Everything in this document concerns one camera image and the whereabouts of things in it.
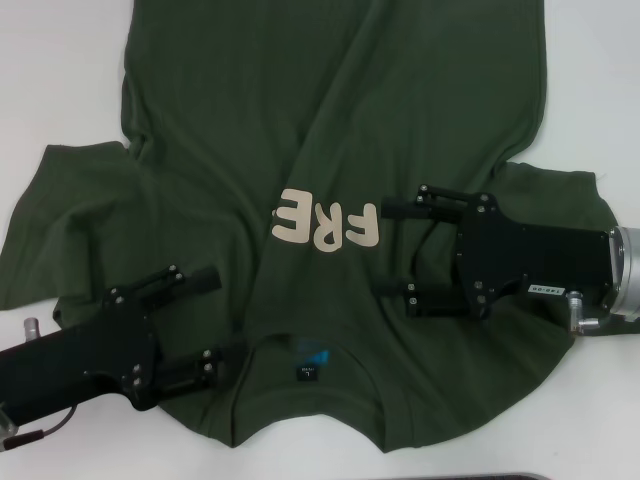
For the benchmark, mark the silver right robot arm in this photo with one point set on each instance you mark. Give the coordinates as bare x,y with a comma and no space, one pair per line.
627,270

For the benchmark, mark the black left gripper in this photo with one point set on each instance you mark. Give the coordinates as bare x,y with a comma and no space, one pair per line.
75,352

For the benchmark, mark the dark green printed t-shirt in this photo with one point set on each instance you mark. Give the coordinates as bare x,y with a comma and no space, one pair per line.
320,100

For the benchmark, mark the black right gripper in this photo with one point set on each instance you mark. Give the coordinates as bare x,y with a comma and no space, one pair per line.
540,260

